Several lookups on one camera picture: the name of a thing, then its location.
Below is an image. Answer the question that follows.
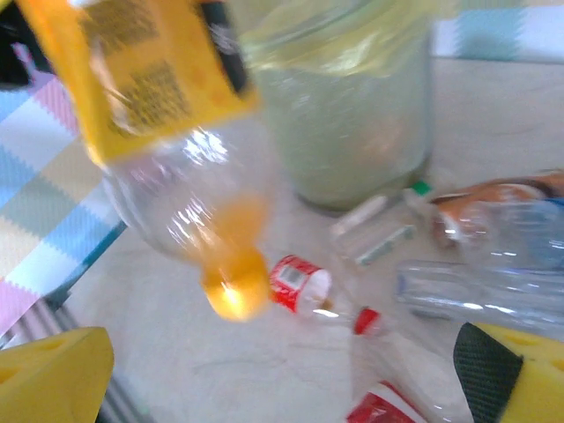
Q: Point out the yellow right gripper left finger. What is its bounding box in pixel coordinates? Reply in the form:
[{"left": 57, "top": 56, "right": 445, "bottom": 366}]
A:
[{"left": 0, "top": 326, "right": 116, "bottom": 423}]

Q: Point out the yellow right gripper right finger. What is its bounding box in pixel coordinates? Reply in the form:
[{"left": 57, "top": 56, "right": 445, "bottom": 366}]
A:
[{"left": 452, "top": 322, "right": 564, "bottom": 423}]

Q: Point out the clear bottle pale blue cap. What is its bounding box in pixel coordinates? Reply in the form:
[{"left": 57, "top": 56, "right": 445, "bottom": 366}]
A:
[{"left": 394, "top": 258, "right": 564, "bottom": 338}]

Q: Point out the yellow label orange cap bottle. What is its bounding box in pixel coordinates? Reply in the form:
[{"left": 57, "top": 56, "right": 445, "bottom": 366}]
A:
[{"left": 17, "top": 0, "right": 272, "bottom": 323}]

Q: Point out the red and gold label bottle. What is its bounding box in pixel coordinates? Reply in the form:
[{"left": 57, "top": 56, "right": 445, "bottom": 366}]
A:
[{"left": 345, "top": 378, "right": 446, "bottom": 423}]

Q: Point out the clear bottle green neck band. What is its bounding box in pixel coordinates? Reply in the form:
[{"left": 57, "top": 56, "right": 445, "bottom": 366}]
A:
[{"left": 329, "top": 179, "right": 435, "bottom": 268}]

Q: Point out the small red label bottle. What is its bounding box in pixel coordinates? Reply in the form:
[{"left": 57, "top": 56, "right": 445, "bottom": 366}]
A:
[{"left": 267, "top": 253, "right": 384, "bottom": 340}]

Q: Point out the grey wire mesh bin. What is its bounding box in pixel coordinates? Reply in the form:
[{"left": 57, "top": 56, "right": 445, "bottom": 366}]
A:
[{"left": 240, "top": 0, "right": 435, "bottom": 212}]

